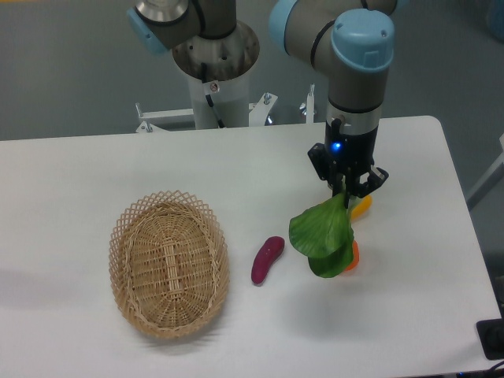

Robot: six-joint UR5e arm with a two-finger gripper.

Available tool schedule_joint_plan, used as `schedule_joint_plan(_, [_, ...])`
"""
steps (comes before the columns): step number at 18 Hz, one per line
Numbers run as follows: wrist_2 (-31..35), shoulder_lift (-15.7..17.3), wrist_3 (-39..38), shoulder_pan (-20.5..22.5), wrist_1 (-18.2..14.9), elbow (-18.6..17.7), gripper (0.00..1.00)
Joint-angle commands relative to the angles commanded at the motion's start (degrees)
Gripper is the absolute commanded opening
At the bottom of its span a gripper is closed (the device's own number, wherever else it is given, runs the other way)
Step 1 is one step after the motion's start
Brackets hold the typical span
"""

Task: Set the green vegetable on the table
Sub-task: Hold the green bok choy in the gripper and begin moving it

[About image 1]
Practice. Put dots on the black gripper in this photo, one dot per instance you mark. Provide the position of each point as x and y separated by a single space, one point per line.
345 162

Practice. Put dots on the black device at table edge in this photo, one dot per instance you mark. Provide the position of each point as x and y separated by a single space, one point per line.
490 333

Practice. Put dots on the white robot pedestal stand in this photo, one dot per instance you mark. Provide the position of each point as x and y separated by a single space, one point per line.
218 75

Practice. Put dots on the purple sweet potato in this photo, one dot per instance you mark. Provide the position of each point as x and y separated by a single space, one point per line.
266 256

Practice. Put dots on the yellow pepper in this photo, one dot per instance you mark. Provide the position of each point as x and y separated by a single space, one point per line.
361 207

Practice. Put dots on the woven wicker basket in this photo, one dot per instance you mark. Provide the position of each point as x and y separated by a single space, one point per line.
168 264

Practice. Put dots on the green leafy vegetable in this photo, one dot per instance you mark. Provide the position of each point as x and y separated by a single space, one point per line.
323 233

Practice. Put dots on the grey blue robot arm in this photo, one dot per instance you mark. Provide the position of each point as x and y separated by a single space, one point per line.
351 43

